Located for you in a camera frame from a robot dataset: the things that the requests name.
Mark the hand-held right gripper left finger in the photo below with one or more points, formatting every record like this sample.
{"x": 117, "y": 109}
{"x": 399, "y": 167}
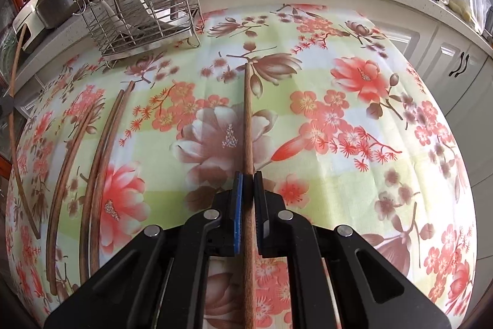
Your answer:
{"x": 238, "y": 213}

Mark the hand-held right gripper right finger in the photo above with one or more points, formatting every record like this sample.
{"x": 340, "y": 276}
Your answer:
{"x": 262, "y": 205}

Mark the white ceramic spoon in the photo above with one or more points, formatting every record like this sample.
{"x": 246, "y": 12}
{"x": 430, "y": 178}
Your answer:
{"x": 134, "y": 5}

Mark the floral tablecloth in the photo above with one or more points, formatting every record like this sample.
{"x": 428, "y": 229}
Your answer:
{"x": 346, "y": 121}

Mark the white countertop appliance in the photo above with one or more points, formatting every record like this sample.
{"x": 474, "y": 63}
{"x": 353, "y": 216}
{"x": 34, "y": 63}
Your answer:
{"x": 27, "y": 24}

